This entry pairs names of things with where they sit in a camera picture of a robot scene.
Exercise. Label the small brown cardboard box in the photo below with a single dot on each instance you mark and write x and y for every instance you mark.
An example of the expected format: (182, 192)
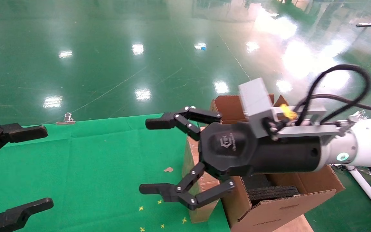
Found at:
(204, 212)

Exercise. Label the small cardboard scrap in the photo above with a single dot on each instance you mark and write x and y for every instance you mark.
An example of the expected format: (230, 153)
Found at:
(168, 169)

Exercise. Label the crumpled clear plastic bag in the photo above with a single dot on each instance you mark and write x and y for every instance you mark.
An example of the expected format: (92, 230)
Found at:
(360, 113)

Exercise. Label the black foam block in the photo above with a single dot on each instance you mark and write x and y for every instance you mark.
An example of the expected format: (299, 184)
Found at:
(269, 194)

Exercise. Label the white floor bar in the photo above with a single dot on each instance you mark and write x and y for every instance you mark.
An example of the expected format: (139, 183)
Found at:
(367, 24)

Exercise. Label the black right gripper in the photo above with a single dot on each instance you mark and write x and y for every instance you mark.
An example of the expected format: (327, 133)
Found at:
(237, 148)

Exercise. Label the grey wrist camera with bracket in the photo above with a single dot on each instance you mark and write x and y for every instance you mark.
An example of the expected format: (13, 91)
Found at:
(256, 100)

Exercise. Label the green table cloth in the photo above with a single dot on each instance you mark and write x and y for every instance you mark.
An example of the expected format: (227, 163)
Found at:
(92, 161)

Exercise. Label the white pipe frame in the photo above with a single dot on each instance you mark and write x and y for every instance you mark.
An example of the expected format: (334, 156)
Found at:
(366, 187)

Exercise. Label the large brown cardboard carton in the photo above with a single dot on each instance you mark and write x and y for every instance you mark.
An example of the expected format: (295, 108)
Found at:
(282, 212)

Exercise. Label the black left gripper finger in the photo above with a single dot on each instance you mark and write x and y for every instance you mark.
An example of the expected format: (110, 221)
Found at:
(18, 132)
(8, 219)

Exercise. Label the silver binder clip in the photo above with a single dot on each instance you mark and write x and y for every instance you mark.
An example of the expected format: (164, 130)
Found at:
(66, 120)

